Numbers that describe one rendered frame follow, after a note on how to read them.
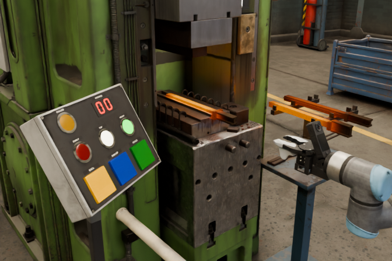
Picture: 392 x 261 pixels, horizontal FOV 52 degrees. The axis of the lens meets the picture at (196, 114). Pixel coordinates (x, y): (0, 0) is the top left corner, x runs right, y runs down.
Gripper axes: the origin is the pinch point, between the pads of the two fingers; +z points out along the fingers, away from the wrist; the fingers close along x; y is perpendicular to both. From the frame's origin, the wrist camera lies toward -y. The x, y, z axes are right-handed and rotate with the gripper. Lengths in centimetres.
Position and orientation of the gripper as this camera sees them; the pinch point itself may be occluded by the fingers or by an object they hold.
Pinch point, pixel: (282, 138)
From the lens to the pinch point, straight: 138.3
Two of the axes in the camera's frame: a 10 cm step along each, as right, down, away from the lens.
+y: 0.0, 9.4, 3.3
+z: -6.3, -2.6, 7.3
